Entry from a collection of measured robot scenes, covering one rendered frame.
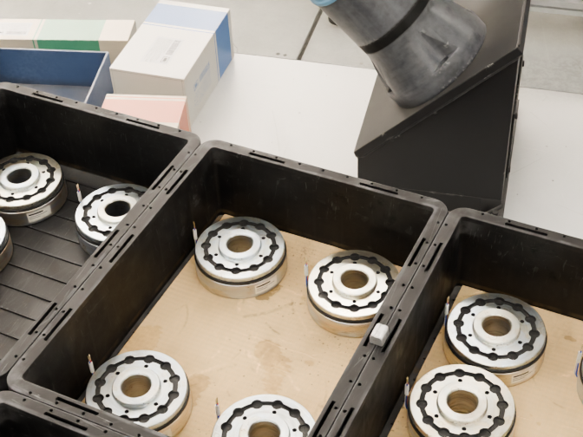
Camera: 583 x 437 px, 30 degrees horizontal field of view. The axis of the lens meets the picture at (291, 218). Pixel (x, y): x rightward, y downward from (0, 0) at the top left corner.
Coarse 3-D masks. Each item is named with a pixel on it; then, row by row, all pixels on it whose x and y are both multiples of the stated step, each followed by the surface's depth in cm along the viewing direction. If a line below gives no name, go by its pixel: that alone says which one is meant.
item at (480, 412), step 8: (456, 384) 106; (464, 384) 106; (472, 384) 106; (440, 392) 105; (448, 392) 105; (456, 392) 106; (464, 392) 106; (472, 392) 105; (480, 392) 105; (440, 400) 105; (480, 400) 104; (440, 408) 104; (448, 408) 104; (480, 408) 104; (448, 416) 103; (456, 416) 103; (464, 416) 103; (472, 416) 103; (480, 416) 103; (464, 424) 103
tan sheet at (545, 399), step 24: (552, 312) 117; (552, 336) 115; (576, 336) 115; (432, 360) 113; (552, 360) 112; (528, 384) 110; (552, 384) 110; (576, 384) 110; (528, 408) 108; (552, 408) 108; (576, 408) 108; (408, 432) 106; (528, 432) 106; (552, 432) 106; (576, 432) 106
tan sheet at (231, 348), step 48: (288, 240) 127; (192, 288) 122; (288, 288) 121; (144, 336) 117; (192, 336) 117; (240, 336) 116; (288, 336) 116; (336, 336) 116; (192, 384) 112; (240, 384) 112; (288, 384) 111; (336, 384) 111; (192, 432) 107
